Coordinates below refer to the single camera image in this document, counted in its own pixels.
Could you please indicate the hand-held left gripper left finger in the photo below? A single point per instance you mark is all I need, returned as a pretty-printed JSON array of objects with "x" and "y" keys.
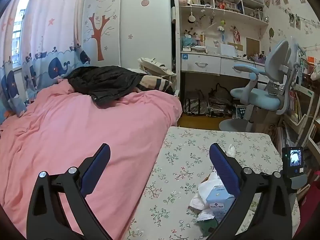
[{"x": 96, "y": 172}]

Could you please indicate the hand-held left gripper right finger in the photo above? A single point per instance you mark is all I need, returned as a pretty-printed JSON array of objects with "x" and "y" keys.
[{"x": 225, "y": 172}]

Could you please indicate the small white tissue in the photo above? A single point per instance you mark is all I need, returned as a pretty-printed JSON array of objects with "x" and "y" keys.
[{"x": 230, "y": 150}]

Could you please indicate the blue carton box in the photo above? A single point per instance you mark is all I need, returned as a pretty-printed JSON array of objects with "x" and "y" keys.
[{"x": 221, "y": 201}]

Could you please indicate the green wrapper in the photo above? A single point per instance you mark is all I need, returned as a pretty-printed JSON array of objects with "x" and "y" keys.
[{"x": 207, "y": 228}]

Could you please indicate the pink red bag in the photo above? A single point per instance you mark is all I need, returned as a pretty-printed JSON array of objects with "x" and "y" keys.
[{"x": 313, "y": 187}]

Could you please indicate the pink duvet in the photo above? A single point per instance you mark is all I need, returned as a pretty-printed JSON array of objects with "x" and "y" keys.
[{"x": 75, "y": 135}]

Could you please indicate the floral tablecloth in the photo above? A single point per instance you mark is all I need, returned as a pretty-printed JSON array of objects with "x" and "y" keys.
[{"x": 180, "y": 160}]

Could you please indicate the white book rack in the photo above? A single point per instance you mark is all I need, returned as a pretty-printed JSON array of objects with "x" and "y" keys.
[{"x": 297, "y": 107}]

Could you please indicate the stack of newspapers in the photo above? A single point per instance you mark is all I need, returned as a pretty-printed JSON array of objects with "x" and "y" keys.
[{"x": 222, "y": 102}]

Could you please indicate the clear plastic bag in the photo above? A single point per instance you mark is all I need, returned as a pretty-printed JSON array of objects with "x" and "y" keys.
[{"x": 195, "y": 103}]

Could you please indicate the blue desk chair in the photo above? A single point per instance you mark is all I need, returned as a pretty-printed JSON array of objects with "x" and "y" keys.
[{"x": 265, "y": 100}]

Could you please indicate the black jacket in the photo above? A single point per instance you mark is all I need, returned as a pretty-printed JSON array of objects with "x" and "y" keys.
[{"x": 105, "y": 80}]

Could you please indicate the striped pillow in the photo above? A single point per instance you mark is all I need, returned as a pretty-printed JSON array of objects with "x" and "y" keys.
[{"x": 155, "y": 83}]

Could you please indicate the beige tote bag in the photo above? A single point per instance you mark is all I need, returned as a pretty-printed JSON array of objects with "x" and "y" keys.
[{"x": 156, "y": 67}]

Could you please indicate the brown cork board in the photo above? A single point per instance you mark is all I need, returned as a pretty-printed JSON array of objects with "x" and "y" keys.
[{"x": 253, "y": 45}]

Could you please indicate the blue tissue pack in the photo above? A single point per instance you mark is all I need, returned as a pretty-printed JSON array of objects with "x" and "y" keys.
[{"x": 186, "y": 40}]

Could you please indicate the red hanging doll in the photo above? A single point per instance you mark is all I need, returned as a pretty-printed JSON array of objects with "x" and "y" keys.
[{"x": 236, "y": 34}]

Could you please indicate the whale print curtain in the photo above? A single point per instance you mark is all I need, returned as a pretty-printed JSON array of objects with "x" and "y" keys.
[{"x": 50, "y": 30}]

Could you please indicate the white wardrobe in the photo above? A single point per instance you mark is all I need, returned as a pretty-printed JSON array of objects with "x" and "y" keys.
[{"x": 140, "y": 25}]

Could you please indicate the white desk with shelves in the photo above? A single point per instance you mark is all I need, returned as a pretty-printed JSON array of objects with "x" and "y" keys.
[{"x": 225, "y": 15}]

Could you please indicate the window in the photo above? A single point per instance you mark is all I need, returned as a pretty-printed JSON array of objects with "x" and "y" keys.
[{"x": 18, "y": 35}]

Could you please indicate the row of shelf books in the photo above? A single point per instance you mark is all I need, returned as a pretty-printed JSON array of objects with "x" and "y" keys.
[{"x": 228, "y": 5}]

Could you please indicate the pink round hanging ornament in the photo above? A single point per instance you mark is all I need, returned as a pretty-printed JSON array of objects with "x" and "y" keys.
[{"x": 145, "y": 2}]

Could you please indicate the green leaf wall sticker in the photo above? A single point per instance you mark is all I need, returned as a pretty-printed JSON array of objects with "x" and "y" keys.
[{"x": 272, "y": 32}]

